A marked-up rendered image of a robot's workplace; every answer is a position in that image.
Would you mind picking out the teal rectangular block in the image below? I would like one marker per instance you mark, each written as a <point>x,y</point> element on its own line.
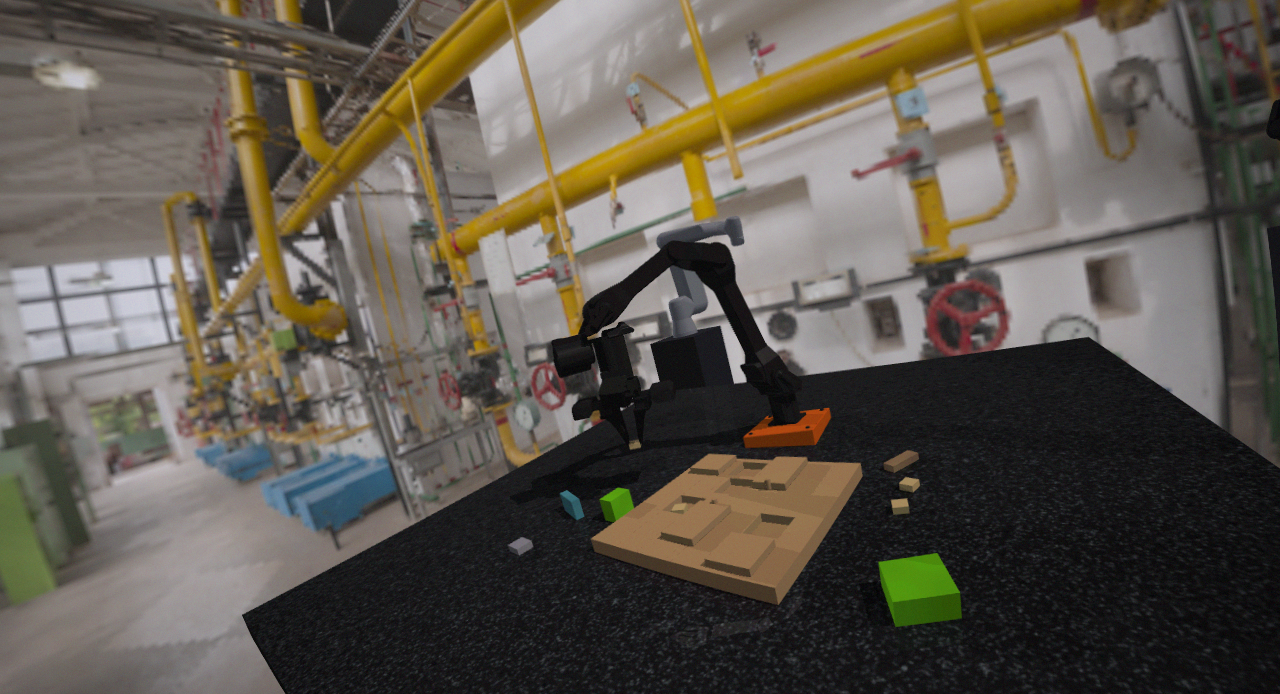
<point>572,505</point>

